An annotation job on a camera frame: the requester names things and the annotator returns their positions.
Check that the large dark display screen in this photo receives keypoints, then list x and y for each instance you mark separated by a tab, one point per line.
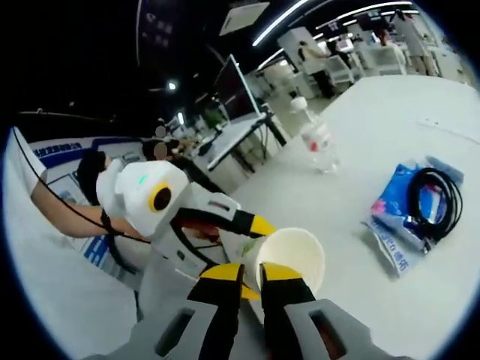
236	90

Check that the white paper cup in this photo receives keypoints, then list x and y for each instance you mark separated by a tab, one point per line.
288	255

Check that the blue and white banner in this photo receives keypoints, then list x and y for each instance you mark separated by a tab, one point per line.
63	150

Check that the white table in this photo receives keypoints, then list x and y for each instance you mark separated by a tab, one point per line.
356	180

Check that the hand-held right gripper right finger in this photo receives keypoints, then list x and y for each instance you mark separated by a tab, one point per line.
285	311

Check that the tissue packet with blue oval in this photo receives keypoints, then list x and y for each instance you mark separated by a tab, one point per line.
390	221

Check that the long ceiling light strip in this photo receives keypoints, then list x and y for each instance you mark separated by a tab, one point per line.
279	22

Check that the ceiling air vent panel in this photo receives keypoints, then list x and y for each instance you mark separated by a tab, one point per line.
243	17

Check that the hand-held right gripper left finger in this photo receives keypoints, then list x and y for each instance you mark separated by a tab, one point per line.
217	311

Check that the clear plastic water bottle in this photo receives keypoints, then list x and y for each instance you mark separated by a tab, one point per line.
318	142

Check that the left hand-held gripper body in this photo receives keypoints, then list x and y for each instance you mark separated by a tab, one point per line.
131	191

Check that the white office chair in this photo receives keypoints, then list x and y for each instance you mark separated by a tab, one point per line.
382	60
339	71

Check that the person's white shirt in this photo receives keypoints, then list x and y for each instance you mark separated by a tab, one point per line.
56	292

